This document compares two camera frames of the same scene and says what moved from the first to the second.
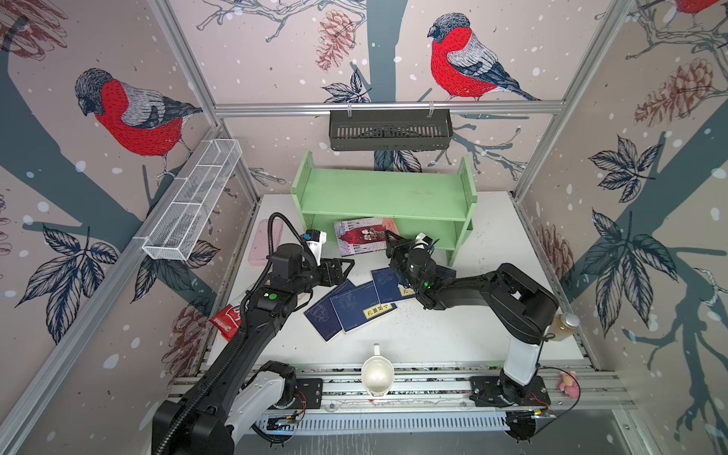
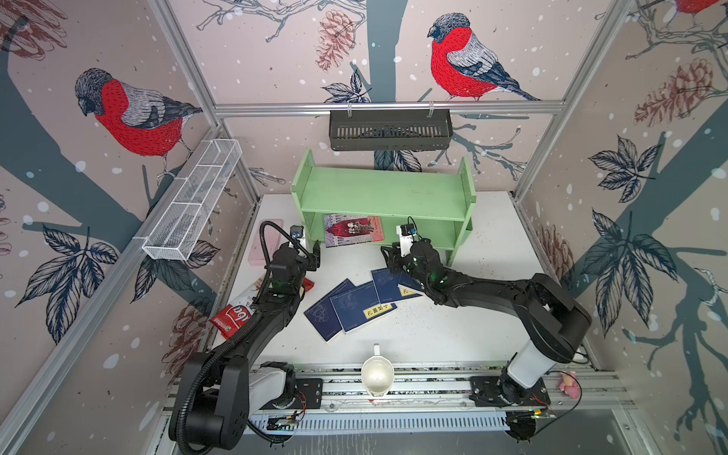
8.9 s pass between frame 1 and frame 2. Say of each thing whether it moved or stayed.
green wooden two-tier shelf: stayed
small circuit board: stayed
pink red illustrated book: moved
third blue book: stayed
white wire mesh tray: stayed
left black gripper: moved
